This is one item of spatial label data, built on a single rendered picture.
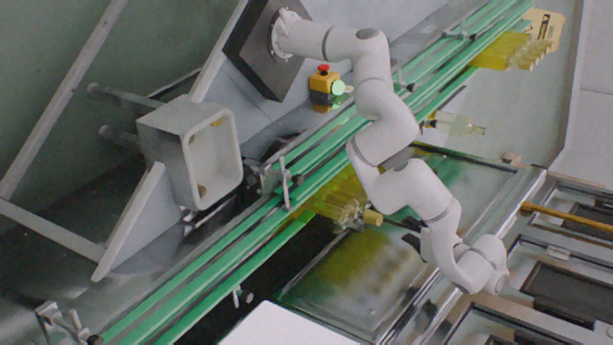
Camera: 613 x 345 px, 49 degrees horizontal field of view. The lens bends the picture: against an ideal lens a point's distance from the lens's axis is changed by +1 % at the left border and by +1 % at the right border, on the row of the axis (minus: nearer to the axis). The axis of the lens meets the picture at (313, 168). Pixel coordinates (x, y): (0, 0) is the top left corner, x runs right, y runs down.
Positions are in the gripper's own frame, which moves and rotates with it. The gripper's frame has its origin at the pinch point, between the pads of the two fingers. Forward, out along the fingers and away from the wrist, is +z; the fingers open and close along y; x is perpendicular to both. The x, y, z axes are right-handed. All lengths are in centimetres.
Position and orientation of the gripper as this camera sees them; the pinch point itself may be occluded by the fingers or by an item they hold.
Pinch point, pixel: (410, 230)
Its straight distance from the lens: 174.4
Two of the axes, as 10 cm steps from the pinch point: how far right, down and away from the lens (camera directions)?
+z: -6.3, -3.6, 6.9
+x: -7.7, 3.8, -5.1
